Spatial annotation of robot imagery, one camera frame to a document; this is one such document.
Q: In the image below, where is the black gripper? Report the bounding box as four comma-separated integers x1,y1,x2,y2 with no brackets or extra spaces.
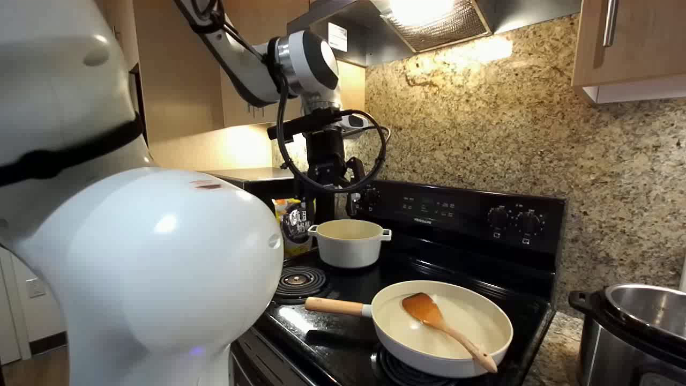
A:
305,127,357,222

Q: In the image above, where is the wooden spoon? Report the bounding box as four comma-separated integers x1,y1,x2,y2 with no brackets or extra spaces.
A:
400,291,499,376

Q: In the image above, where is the yellow black snack bag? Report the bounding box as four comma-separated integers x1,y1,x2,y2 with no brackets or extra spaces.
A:
275,200,318,260

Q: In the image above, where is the black electric stove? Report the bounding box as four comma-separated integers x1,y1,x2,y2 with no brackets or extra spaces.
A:
231,178,568,386

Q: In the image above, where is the white hood sticker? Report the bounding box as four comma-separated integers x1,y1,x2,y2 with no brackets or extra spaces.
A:
326,18,350,54

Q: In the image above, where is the steel range hood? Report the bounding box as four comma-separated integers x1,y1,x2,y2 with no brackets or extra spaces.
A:
285,0,583,70

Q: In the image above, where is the stainless steel pressure cooker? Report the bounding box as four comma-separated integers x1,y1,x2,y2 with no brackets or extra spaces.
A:
568,281,686,386

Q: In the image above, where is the white two-handled pot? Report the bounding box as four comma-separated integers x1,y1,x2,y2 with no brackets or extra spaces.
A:
307,217,394,270

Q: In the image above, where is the white pan with wooden handle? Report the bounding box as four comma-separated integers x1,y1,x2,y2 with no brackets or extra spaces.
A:
305,279,514,380

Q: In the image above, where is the wooden wall cabinet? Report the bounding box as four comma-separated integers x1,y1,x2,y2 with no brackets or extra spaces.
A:
570,0,686,104
94,0,369,145

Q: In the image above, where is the black arm strap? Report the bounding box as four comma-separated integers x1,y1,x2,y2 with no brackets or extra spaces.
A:
0,114,148,188

